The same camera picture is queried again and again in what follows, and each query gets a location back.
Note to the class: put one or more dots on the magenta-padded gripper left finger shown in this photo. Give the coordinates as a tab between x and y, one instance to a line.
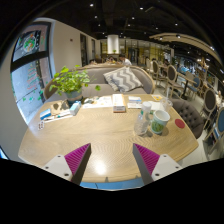
76	160

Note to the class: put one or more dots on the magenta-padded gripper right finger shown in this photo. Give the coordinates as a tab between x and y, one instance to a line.
148	160

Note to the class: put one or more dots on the clear plastic water bottle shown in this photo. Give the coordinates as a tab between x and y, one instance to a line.
142	123

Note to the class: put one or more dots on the flat round red coaster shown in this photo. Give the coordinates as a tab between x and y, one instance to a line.
180	123

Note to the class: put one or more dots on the small light blue box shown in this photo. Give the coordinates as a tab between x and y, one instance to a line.
75	108

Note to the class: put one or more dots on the white napkin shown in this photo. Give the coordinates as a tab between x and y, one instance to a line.
156	106

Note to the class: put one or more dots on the white paper slip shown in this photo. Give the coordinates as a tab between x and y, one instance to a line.
134	105

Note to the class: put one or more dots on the brown card stand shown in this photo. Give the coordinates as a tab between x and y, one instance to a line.
60	106

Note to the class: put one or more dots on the grey tufted armchair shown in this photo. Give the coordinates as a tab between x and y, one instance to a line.
188	115

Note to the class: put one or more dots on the white printed leaflet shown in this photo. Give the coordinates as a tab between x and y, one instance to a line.
98	102

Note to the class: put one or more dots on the blue and white card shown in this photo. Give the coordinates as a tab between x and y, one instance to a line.
135	99

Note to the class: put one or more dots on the yellow card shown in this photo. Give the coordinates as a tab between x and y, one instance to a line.
156	97

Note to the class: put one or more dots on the white rectangular box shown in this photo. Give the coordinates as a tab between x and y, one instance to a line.
118	101

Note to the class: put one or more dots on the potted green plant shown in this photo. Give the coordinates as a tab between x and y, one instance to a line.
70	81

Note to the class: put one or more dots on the grey zigzag cushion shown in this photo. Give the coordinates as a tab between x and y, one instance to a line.
122	79

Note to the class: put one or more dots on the grey curved sofa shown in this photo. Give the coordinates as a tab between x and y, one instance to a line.
96	75

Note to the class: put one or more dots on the group of dining chairs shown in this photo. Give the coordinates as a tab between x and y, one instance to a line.
171	75

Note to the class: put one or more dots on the person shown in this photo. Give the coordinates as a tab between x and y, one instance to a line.
125	60

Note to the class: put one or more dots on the framed food poster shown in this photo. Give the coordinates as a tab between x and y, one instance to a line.
29	43

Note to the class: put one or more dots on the ceiling lights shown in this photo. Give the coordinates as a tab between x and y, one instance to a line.
91	5

